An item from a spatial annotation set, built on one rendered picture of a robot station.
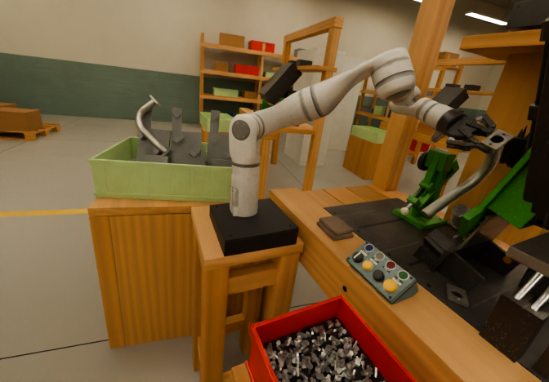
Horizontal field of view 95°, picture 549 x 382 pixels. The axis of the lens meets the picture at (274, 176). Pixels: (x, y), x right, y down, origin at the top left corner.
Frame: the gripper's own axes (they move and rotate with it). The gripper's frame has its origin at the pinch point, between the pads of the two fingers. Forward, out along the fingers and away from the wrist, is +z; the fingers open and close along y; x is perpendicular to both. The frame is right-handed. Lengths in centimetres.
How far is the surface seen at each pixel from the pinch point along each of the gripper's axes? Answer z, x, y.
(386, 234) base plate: -3.2, 15.9, -35.2
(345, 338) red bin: 19, -14, -58
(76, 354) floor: -41, 11, -183
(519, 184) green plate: 13.5, -7.7, -9.9
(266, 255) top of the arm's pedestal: -11, -5, -68
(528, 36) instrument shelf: -14.0, -8.7, 26.5
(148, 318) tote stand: -40, 22, -148
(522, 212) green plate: 17.3, -4.5, -13.3
